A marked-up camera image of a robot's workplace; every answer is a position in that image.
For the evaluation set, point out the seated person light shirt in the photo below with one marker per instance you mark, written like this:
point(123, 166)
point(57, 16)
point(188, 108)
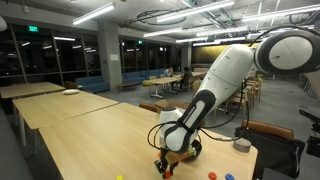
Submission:
point(169, 71)

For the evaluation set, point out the black camera stand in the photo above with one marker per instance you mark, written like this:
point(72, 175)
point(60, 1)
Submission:
point(313, 146)

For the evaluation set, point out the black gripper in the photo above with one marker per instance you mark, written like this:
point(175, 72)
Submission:
point(164, 160)

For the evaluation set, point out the white globe lamp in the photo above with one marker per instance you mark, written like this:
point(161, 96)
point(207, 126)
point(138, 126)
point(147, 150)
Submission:
point(1, 24)

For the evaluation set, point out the black bag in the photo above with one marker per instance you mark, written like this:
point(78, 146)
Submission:
point(270, 153)

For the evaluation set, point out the yellow wooden block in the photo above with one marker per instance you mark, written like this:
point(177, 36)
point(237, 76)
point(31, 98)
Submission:
point(119, 177)

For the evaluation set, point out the golden wall mural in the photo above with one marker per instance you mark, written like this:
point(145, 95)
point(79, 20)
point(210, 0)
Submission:
point(206, 55)

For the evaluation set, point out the light behind glass wall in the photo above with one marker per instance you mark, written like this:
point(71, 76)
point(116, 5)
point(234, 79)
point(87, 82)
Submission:
point(65, 38)

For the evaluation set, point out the blue disc with hole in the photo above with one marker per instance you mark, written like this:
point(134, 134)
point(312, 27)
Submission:
point(229, 177)

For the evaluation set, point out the red disc with hole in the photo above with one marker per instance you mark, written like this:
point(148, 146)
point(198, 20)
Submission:
point(212, 175)

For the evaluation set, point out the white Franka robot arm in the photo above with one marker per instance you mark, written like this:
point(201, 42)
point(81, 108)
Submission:
point(230, 76)

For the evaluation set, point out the wooden table white legs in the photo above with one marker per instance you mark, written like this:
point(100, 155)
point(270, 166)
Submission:
point(163, 80)

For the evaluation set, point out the green exit sign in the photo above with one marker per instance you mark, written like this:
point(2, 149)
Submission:
point(33, 28)

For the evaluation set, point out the seated person dark clothes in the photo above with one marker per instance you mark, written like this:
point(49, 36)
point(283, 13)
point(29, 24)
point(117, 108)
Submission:
point(186, 77)

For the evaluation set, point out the white plate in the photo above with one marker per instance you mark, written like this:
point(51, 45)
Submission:
point(71, 91)

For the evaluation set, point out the low wooden bench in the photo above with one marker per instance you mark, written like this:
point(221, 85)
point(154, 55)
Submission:
point(126, 85)

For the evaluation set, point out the black bowl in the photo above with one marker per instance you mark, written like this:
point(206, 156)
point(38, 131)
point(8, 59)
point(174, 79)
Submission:
point(199, 151)

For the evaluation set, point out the brown leather chair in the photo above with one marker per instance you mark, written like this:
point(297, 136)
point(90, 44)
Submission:
point(147, 106)
point(266, 128)

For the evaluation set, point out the wooden chair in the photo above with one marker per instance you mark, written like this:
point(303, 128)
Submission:
point(256, 87)
point(195, 87)
point(239, 100)

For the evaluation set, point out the blue sofa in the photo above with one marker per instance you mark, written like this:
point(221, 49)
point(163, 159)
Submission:
point(92, 83)
point(133, 77)

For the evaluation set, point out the yellow round stool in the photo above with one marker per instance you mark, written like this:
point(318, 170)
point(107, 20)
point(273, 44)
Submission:
point(146, 83)

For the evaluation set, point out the grey cylindrical container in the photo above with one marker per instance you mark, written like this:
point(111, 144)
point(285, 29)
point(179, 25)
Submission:
point(242, 144)

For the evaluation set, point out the white paper notice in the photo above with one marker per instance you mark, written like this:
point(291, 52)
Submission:
point(114, 57)

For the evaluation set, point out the light wooden table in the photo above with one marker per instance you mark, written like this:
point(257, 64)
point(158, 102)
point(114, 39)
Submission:
point(60, 106)
point(30, 89)

